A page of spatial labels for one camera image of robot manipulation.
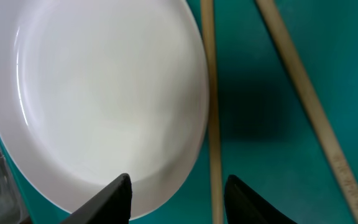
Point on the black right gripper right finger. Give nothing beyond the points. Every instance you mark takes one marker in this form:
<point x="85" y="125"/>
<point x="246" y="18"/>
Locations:
<point x="245" y="206"/>

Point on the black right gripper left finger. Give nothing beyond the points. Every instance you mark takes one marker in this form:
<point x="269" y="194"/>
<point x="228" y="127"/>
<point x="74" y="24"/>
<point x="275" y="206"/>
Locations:
<point x="112" y="205"/>

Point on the large white round plate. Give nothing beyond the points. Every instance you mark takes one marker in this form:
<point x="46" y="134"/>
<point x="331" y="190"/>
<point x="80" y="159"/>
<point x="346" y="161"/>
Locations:
<point x="90" y="90"/>

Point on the wooden chopstick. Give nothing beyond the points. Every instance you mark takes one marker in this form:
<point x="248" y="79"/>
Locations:
<point x="311" y="103"/>
<point x="208" y="30"/>

